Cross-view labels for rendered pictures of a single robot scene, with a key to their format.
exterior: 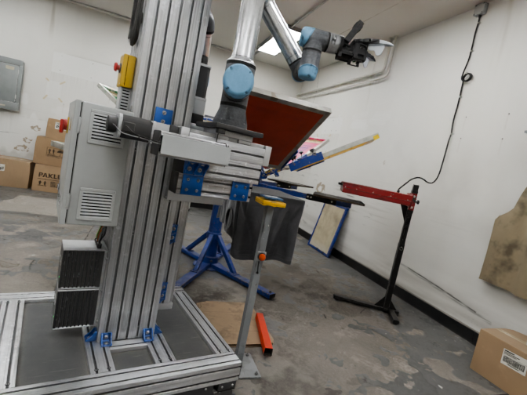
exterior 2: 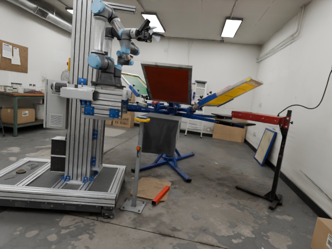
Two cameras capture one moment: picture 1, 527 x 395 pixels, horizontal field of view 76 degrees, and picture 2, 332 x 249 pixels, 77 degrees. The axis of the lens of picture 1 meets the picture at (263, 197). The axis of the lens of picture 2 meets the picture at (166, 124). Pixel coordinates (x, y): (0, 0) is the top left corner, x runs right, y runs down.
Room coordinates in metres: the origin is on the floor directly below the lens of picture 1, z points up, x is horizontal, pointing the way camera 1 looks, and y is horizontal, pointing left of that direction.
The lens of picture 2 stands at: (0.07, -1.26, 1.22)
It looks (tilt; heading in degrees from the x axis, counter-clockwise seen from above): 8 degrees down; 29
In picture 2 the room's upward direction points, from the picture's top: 7 degrees clockwise
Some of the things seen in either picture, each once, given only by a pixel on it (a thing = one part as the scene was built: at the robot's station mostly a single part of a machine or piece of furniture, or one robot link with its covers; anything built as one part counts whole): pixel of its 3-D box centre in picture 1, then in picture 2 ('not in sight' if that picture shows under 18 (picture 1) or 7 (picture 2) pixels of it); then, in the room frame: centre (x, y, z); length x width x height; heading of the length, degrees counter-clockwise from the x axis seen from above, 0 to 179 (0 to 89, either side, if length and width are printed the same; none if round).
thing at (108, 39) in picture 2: not in sight; (107, 51); (1.89, 0.62, 1.63); 0.15 x 0.12 x 0.55; 100
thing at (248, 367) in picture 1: (253, 284); (138, 163); (1.78, -0.04, 0.48); 0.22 x 0.22 x 0.96; 20
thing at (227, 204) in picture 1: (230, 209); not in sight; (2.24, 0.20, 0.79); 0.46 x 0.09 x 0.33; 20
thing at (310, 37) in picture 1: (314, 39); (126, 34); (1.41, -0.07, 1.65); 0.11 x 0.08 x 0.09; 98
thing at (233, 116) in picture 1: (231, 116); (106, 77); (1.50, 0.21, 1.31); 0.15 x 0.15 x 0.10
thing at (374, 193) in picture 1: (375, 193); (259, 117); (3.11, -0.99, 1.06); 0.61 x 0.46 x 0.12; 80
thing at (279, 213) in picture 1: (266, 229); (157, 136); (2.08, -0.06, 0.74); 0.45 x 0.03 x 0.43; 110
